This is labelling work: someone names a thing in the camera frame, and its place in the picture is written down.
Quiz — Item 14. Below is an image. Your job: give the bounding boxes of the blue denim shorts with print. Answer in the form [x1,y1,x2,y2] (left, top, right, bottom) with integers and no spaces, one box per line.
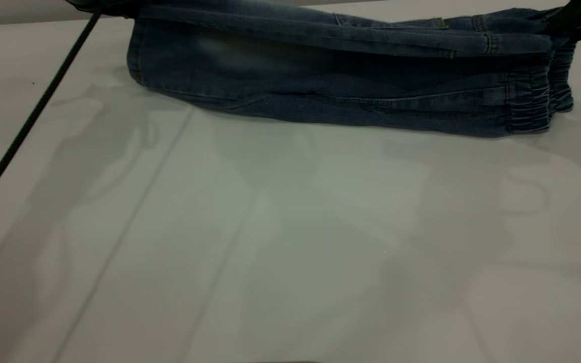
[127,0,576,138]

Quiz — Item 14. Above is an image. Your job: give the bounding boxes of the thick black braided cable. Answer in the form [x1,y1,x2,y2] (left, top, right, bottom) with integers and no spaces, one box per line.
[0,11,102,223]

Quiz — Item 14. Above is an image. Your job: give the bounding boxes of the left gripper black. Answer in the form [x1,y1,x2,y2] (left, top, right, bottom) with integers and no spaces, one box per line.
[66,0,140,19]

